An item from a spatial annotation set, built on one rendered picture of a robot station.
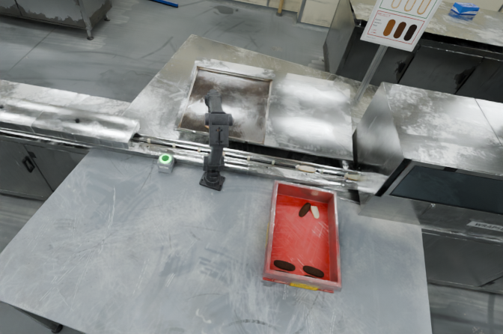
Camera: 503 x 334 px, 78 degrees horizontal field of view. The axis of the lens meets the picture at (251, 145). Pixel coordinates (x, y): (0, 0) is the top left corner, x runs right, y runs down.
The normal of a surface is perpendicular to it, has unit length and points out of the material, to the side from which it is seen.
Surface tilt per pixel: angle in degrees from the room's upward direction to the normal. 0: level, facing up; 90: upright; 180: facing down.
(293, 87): 10
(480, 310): 0
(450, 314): 0
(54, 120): 0
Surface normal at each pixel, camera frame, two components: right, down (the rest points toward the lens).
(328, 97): 0.11, -0.51
